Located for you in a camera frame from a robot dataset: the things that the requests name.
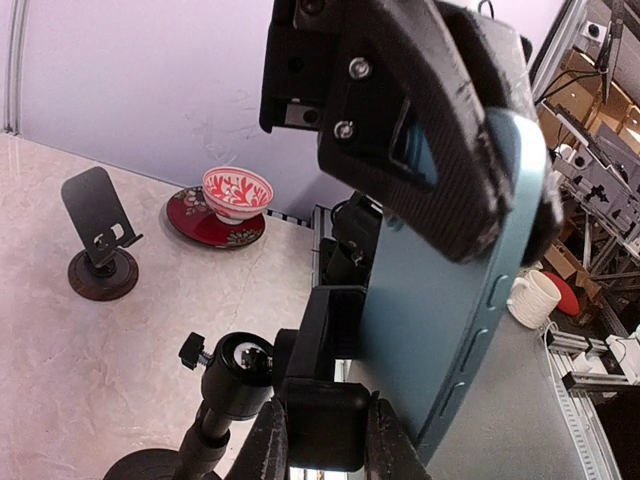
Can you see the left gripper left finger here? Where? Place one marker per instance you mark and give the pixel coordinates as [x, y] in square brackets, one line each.
[264, 454]

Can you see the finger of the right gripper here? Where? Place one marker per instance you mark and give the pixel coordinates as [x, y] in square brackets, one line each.
[525, 150]

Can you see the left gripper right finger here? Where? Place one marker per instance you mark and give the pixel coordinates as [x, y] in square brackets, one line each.
[389, 454]

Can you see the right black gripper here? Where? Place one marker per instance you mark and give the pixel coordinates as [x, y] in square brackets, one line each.
[405, 118]

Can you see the black pole phone stand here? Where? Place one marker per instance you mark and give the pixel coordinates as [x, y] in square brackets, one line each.
[325, 419]

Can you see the black phone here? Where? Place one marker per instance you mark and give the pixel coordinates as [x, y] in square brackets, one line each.
[427, 325]

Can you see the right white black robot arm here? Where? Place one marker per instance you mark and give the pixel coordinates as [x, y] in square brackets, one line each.
[345, 240]

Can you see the right flat black phone stand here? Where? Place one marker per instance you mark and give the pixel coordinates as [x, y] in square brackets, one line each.
[103, 270]

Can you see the red patterned bowl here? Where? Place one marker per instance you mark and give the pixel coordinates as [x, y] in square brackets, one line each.
[236, 195]

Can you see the white ribbed mug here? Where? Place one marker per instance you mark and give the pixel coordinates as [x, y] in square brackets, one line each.
[533, 297]

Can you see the dark red saucer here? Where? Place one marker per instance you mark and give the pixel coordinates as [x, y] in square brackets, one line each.
[189, 214]

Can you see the right aluminium frame post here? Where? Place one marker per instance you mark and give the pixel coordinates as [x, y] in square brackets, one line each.
[13, 34]

